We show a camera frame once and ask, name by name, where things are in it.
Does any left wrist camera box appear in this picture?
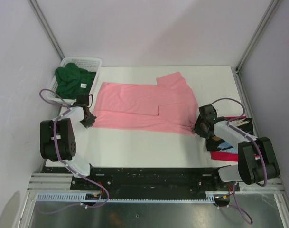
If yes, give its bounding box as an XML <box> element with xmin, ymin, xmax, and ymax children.
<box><xmin>74</xmin><ymin>94</ymin><xmax>93</xmax><ymax>107</ymax></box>

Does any aluminium frame post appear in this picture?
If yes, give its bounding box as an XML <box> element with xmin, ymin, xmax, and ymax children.
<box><xmin>235</xmin><ymin>0</ymin><xmax>282</xmax><ymax>72</ymax></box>
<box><xmin>28</xmin><ymin>0</ymin><xmax>65</xmax><ymax>60</ymax></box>

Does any pink t-shirt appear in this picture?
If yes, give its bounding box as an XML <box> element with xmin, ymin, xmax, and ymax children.
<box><xmin>93</xmin><ymin>72</ymin><xmax>198</xmax><ymax>135</ymax></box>

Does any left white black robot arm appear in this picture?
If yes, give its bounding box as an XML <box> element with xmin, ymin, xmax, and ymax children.
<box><xmin>39</xmin><ymin>106</ymin><xmax>97</xmax><ymax>190</ymax></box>

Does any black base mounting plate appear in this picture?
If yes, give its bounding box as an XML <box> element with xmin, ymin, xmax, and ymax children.
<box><xmin>71</xmin><ymin>168</ymin><xmax>234</xmax><ymax>191</ymax></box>

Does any right aluminium frame post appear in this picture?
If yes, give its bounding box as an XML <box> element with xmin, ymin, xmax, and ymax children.
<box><xmin>235</xmin><ymin>0</ymin><xmax>282</xmax><ymax>72</ymax></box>

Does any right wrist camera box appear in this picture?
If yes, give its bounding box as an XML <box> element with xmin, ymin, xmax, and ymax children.
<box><xmin>199</xmin><ymin>104</ymin><xmax>217</xmax><ymax>119</ymax></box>

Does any black printed folded t-shirt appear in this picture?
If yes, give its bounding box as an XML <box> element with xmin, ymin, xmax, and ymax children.
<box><xmin>206</xmin><ymin>117</ymin><xmax>253</xmax><ymax>154</ymax></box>

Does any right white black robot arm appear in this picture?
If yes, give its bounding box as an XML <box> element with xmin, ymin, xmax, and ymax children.
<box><xmin>193</xmin><ymin>115</ymin><xmax>280</xmax><ymax>190</ymax></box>

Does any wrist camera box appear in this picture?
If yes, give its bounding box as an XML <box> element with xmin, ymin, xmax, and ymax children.
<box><xmin>74</xmin><ymin>94</ymin><xmax>93</xmax><ymax>107</ymax></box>
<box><xmin>199</xmin><ymin>104</ymin><xmax>217</xmax><ymax>119</ymax></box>

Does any white slotted cable duct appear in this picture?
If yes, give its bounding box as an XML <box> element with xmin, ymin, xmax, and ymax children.
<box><xmin>36</xmin><ymin>192</ymin><xmax>230</xmax><ymax>203</ymax></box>

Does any left aluminium frame post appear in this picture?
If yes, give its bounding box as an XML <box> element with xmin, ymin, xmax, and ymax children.
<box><xmin>28</xmin><ymin>0</ymin><xmax>65</xmax><ymax>60</ymax></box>

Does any green t-shirt in basket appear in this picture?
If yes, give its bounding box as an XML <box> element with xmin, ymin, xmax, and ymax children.
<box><xmin>55</xmin><ymin>63</ymin><xmax>96</xmax><ymax>99</ymax></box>

